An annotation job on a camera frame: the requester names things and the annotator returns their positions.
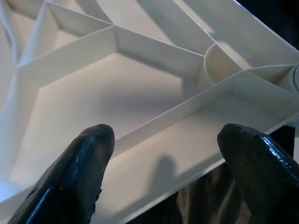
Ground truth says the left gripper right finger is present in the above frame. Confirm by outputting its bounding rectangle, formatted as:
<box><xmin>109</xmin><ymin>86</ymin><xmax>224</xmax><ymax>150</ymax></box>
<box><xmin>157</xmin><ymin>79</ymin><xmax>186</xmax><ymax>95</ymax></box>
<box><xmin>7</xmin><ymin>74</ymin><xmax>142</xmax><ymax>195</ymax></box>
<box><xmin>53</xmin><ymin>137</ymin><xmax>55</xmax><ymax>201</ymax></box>
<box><xmin>217</xmin><ymin>123</ymin><xmax>299</xmax><ymax>224</ymax></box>

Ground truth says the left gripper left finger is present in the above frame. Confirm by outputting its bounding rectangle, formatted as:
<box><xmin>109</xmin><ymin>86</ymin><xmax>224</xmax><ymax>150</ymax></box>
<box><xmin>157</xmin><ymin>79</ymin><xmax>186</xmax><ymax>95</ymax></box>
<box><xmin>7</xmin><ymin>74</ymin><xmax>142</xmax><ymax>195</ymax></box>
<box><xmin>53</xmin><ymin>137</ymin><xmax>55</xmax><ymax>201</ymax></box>
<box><xmin>7</xmin><ymin>123</ymin><xmax>116</xmax><ymax>224</ymax></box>

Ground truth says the black glossy tablecloth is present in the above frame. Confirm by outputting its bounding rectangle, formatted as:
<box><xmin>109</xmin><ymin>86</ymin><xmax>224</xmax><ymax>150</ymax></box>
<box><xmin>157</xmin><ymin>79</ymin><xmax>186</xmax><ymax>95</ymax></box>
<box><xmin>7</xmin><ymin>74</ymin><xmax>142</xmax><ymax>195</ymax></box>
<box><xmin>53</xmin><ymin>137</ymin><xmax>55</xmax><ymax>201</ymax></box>
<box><xmin>127</xmin><ymin>123</ymin><xmax>299</xmax><ymax>224</ymax></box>

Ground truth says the white plastic table top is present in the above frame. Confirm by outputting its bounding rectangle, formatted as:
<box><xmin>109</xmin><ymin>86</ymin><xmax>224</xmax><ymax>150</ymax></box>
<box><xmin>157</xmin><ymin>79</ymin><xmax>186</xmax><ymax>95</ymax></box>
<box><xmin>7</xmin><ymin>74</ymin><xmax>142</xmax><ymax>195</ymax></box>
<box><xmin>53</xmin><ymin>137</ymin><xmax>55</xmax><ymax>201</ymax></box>
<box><xmin>0</xmin><ymin>0</ymin><xmax>299</xmax><ymax>224</ymax></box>

